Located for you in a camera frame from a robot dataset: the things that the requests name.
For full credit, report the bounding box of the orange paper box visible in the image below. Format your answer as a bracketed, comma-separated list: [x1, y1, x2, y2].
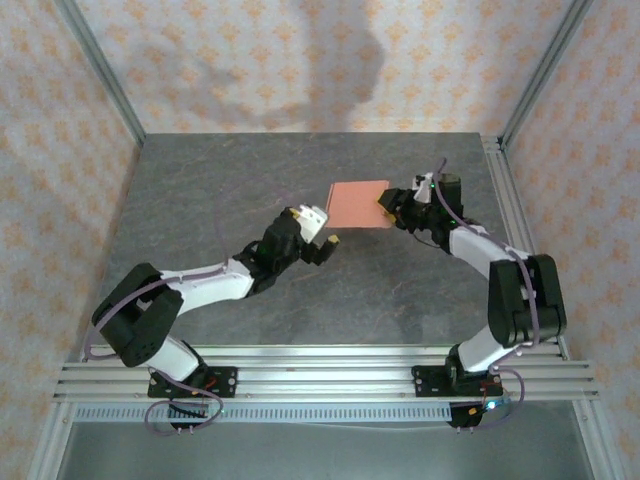
[324, 179, 394, 231]

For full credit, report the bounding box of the grey metal lower sheet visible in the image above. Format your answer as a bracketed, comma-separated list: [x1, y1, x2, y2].
[54, 422, 599, 480]

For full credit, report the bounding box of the aluminium side rail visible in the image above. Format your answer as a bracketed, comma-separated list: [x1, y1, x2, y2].
[480, 133, 570, 360]

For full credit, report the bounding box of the long aluminium base rail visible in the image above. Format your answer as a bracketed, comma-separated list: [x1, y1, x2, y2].
[52, 343, 601, 402]

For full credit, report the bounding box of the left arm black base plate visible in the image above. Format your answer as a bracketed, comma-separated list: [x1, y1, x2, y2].
[147, 366, 238, 400]

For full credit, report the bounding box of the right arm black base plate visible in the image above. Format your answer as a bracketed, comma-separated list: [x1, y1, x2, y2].
[411, 364, 501, 399]

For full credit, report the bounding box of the grey slotted cable duct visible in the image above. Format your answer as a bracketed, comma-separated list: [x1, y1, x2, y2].
[73, 403, 454, 425]

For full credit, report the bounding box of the aluminium frame post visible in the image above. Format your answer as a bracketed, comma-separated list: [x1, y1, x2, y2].
[498, 0, 595, 150]
[52, 0, 147, 149]

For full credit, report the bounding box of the aluminium frame leg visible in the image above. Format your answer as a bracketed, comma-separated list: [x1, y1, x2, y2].
[572, 399, 629, 480]
[27, 399, 76, 480]

